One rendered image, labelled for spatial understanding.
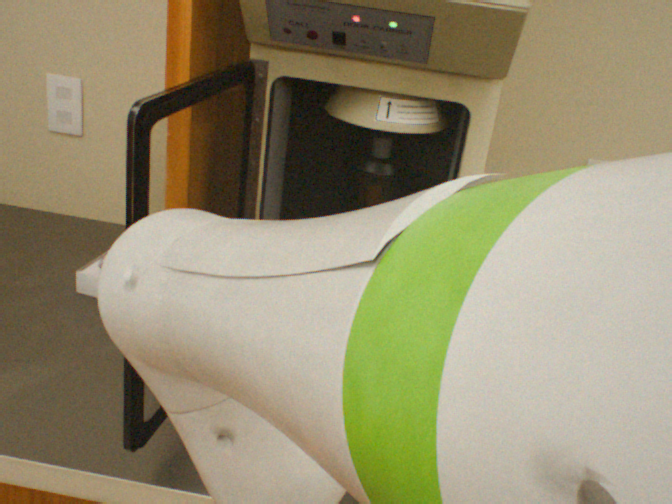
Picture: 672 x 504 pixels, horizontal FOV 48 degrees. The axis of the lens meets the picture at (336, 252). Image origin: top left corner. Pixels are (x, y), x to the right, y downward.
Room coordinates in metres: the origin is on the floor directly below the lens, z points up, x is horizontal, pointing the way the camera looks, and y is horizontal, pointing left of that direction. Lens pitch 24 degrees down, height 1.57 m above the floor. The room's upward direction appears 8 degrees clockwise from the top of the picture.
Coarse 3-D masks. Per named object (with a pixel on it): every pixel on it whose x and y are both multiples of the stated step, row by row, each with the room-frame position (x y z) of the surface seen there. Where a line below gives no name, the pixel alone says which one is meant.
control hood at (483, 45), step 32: (256, 0) 0.89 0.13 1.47; (352, 0) 0.87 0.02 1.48; (384, 0) 0.86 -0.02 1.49; (416, 0) 0.85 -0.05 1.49; (448, 0) 0.84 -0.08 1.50; (480, 0) 0.84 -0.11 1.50; (512, 0) 0.84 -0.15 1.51; (256, 32) 0.93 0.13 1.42; (448, 32) 0.88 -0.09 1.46; (480, 32) 0.87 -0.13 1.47; (512, 32) 0.86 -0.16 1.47; (416, 64) 0.93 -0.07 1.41; (448, 64) 0.92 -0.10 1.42; (480, 64) 0.91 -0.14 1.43
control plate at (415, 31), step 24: (288, 0) 0.88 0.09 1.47; (312, 0) 0.88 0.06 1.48; (288, 24) 0.91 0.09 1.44; (312, 24) 0.91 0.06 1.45; (336, 24) 0.90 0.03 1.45; (360, 24) 0.89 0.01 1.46; (384, 24) 0.88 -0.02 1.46; (408, 24) 0.88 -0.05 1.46; (432, 24) 0.87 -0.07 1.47; (336, 48) 0.93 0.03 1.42; (360, 48) 0.92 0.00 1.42; (384, 48) 0.92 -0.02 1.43; (408, 48) 0.91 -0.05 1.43
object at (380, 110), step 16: (336, 96) 1.03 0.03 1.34; (352, 96) 1.01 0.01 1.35; (368, 96) 0.99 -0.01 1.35; (384, 96) 0.99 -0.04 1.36; (400, 96) 0.99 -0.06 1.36; (416, 96) 1.00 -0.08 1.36; (336, 112) 1.01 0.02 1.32; (352, 112) 0.99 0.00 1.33; (368, 112) 0.98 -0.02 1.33; (384, 112) 0.98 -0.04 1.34; (400, 112) 0.98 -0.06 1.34; (416, 112) 0.99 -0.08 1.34; (432, 112) 1.01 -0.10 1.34; (384, 128) 0.97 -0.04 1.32; (400, 128) 0.98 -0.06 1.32; (416, 128) 0.98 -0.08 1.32; (432, 128) 1.00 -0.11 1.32
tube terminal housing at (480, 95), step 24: (264, 48) 0.97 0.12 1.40; (288, 48) 0.97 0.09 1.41; (288, 72) 0.97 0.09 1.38; (312, 72) 0.97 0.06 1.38; (336, 72) 0.97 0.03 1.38; (360, 72) 0.96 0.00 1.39; (384, 72) 0.96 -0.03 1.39; (408, 72) 0.96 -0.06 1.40; (432, 72) 0.96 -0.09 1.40; (432, 96) 0.96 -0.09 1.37; (456, 96) 0.95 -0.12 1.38; (480, 96) 0.95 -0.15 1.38; (264, 120) 0.97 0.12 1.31; (480, 120) 0.95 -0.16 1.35; (264, 144) 0.97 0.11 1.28; (480, 144) 0.95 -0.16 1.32; (480, 168) 0.95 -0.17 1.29
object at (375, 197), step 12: (348, 156) 1.08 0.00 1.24; (348, 168) 1.03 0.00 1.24; (348, 180) 1.04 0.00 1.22; (360, 180) 1.01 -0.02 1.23; (348, 192) 1.04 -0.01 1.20; (360, 192) 1.02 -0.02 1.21; (372, 192) 1.02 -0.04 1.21; (384, 192) 1.02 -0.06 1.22; (396, 192) 1.03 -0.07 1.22; (348, 204) 1.04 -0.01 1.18; (360, 204) 1.02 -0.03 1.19; (372, 204) 1.02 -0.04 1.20
